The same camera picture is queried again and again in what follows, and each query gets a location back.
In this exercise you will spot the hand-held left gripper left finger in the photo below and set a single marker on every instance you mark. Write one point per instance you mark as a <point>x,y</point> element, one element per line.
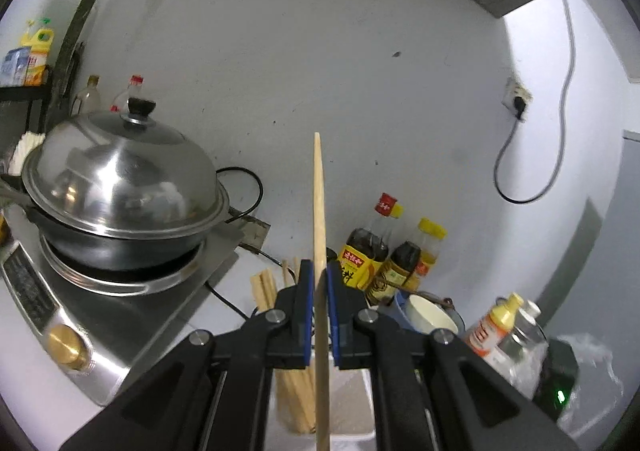
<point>305,316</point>

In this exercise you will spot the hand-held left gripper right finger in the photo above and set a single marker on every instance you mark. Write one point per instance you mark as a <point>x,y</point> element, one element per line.
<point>336,316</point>

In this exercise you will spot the pile of wooden chopsticks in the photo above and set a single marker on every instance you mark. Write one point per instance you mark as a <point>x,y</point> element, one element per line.
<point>295,401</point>

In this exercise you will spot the white woven utensil basket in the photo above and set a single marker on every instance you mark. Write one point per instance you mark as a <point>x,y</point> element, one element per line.
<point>350,406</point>

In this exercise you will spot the single wooden chopstick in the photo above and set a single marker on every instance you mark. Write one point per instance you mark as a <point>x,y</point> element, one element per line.
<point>318,201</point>

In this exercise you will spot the clear plastic bag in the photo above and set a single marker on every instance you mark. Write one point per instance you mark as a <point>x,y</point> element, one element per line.
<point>597,381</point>

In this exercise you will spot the clear glass jar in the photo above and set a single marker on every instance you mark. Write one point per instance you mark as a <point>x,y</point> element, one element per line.
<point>522,351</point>

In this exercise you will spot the blue bowl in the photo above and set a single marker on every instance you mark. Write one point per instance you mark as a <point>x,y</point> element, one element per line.
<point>400,316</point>

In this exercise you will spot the large red-capped sauce bottle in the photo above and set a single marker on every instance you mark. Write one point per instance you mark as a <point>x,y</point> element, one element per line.
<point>362,256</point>

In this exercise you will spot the orange dish soap bottle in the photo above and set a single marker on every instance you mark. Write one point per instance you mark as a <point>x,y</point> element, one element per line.
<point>492,328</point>

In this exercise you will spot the dark yellow-capped sauce bottle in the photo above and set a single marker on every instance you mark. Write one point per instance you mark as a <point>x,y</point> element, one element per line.
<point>400,263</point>
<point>398,211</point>

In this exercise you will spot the white bowl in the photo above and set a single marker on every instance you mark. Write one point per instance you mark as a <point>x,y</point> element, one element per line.
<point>430,318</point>

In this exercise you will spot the grey socket block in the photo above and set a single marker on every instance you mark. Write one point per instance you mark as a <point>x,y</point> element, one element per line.
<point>254,233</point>

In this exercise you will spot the amber yellow-capped bottle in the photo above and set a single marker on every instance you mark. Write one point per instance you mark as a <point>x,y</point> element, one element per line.
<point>427,267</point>

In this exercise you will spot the silver induction cooker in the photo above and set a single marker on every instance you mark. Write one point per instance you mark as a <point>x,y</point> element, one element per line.
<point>100,321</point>

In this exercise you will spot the stainless steel wok lid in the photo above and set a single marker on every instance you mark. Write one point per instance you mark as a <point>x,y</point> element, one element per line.
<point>120,181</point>

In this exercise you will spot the black power plug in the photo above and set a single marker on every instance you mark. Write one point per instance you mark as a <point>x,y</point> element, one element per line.
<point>521,107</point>

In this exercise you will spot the small red-capped bottle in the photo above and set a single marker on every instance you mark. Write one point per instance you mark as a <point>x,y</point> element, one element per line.
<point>127,96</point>

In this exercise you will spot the clear glass bottle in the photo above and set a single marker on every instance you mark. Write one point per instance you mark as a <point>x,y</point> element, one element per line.
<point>86,98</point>

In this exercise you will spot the white pleated paper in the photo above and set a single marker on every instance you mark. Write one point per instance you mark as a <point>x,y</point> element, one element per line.
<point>27,151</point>

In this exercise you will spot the black shelf rack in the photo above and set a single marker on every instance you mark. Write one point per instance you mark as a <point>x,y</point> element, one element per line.
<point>25,96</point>

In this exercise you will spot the yellow cooking oil bottle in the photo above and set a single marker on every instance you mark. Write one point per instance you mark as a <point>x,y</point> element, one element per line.
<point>39,56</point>

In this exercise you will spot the dark vertical pipe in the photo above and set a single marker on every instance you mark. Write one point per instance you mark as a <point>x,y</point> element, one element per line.
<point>80,11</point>

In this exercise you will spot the blue and white carton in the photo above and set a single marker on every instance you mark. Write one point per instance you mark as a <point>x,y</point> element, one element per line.
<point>14,68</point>

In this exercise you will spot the white wall socket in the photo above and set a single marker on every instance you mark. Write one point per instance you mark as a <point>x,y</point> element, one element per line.
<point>512,88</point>

